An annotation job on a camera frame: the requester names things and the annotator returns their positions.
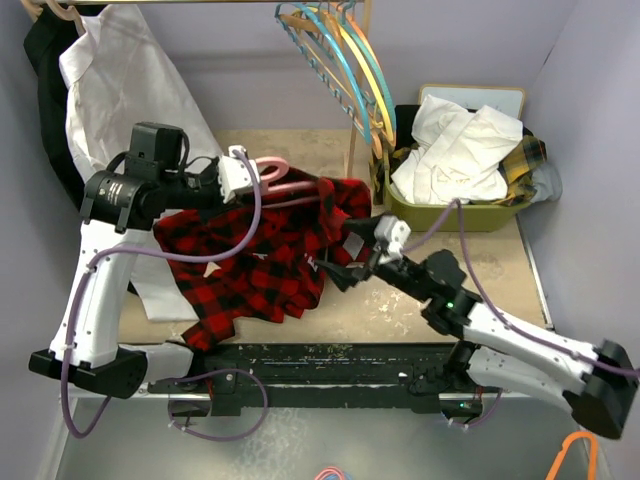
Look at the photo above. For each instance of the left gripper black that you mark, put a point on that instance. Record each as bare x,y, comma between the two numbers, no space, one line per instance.
210,170

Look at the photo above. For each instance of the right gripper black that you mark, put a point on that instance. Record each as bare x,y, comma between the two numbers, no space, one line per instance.
345,277

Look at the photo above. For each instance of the red black plaid shirt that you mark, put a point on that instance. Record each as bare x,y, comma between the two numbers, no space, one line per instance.
276,275

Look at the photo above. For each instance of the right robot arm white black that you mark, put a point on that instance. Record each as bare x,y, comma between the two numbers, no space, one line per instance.
596,384

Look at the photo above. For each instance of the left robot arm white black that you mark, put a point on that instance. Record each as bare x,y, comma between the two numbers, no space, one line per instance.
120,205

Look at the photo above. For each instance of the orange plastic hanger on rack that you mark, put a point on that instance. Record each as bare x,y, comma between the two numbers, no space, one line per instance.
325,70

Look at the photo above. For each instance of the white hanging shirt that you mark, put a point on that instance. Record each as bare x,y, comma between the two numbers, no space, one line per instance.
117,75

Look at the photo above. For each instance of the teal plastic hanger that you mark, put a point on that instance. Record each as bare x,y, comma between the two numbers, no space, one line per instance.
373,88

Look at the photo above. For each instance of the white shirt in basket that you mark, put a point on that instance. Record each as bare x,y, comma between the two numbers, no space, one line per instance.
458,154

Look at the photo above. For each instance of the yellow plaid shirt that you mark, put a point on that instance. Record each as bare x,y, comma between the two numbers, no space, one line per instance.
517,169

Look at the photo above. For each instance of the blue plastic hanger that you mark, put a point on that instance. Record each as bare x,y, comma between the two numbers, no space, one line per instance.
330,60

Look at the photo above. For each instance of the yellow plastic hanger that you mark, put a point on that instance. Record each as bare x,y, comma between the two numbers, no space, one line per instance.
346,84

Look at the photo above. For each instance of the orange hanger on floor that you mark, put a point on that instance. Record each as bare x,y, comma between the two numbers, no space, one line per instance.
582,444

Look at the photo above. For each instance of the green laundry basket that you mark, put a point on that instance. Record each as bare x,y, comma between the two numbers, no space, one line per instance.
477,217

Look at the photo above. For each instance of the black hanging garment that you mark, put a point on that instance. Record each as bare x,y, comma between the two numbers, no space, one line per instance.
47,39

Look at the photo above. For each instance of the grey blue garment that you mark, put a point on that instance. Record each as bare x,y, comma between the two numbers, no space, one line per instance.
547,183

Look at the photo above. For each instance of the pink blue hangers bottom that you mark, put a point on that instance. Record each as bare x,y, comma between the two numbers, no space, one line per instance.
332,473

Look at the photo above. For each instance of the wooden clothes rack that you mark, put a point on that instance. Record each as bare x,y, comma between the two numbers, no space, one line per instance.
243,73

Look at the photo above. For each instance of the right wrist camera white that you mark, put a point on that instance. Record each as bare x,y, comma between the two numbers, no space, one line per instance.
390,235

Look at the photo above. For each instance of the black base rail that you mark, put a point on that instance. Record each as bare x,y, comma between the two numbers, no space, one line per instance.
328,376

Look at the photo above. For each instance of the aluminium rail frame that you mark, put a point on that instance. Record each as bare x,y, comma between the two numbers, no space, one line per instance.
253,332

